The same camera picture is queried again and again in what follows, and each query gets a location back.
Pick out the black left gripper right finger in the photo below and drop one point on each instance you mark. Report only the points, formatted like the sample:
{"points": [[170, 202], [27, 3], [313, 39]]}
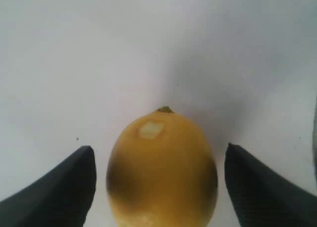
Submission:
{"points": [[263, 198]]}

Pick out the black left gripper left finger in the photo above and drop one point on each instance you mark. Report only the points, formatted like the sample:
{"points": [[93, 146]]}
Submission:
{"points": [[60, 198]]}

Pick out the yellow lemon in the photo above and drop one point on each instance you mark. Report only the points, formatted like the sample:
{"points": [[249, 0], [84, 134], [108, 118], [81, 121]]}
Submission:
{"points": [[162, 173]]}

